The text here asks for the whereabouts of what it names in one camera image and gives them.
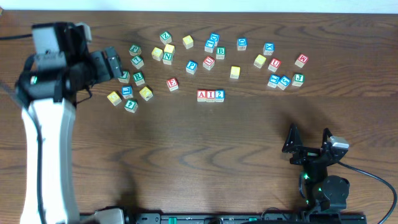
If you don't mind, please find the blue 2 block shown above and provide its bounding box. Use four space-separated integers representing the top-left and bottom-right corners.
215 90 225 103

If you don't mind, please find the red I block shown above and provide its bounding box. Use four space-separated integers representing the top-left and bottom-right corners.
206 90 215 102

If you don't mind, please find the red A block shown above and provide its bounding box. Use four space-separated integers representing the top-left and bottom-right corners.
197 90 206 102

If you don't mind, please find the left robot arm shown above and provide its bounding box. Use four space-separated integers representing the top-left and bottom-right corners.
16 47 123 223

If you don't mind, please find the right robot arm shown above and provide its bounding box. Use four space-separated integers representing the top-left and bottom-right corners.
282 123 349 223

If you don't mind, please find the green V block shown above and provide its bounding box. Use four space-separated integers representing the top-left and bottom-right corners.
118 71 130 83

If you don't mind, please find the green 7 block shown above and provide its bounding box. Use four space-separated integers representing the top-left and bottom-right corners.
131 55 144 70

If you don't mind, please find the yellow block far left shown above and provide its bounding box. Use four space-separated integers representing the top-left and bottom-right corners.
107 91 122 106

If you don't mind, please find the blue L block lower left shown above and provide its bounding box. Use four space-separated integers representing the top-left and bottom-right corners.
121 86 134 99

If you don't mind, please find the green R block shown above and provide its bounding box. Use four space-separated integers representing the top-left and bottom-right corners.
132 72 145 86

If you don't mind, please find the green 4 block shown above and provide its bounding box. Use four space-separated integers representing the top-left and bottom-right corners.
124 100 138 113

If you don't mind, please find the yellow block lower middle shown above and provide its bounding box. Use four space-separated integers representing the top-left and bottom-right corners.
139 86 153 101

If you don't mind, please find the yellow block left of N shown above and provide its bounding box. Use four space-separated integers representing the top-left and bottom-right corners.
151 47 164 61

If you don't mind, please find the green J block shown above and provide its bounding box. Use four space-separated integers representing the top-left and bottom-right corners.
292 73 305 87

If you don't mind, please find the green N block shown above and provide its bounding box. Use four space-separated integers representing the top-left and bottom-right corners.
162 52 174 65

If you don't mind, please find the yellow block above N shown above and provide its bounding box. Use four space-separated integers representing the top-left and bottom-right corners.
164 44 175 55

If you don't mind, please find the green Z block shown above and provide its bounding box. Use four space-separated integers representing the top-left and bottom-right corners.
160 31 172 45

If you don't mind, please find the red E block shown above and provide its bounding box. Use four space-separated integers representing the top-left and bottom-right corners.
166 78 179 91

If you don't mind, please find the red M block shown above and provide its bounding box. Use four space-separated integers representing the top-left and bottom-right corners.
295 54 308 68

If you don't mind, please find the red U block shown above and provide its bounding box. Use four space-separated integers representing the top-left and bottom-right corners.
268 58 281 72

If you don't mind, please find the yellow block right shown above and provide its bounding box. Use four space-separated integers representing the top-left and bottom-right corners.
254 54 267 68

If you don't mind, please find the yellow block top centre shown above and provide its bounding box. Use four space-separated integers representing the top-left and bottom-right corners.
183 35 194 49

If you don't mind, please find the blue P block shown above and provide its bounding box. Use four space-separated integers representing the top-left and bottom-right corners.
186 60 198 75

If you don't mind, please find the yellow S block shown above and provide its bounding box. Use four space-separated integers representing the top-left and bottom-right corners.
230 66 241 79

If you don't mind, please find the blue X block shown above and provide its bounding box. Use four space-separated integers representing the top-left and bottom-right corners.
263 42 275 55

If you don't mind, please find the blue D block right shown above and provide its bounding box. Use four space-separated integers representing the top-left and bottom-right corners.
237 38 248 51

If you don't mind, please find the blue d block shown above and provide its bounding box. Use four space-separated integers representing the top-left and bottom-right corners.
209 33 220 47
237 38 248 51

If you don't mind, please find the blue D block upper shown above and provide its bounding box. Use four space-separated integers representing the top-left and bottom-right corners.
209 33 220 47

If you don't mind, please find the green B block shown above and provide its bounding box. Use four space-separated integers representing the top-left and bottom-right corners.
216 47 226 60

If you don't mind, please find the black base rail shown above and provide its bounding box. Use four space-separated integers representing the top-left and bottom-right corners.
80 212 368 224

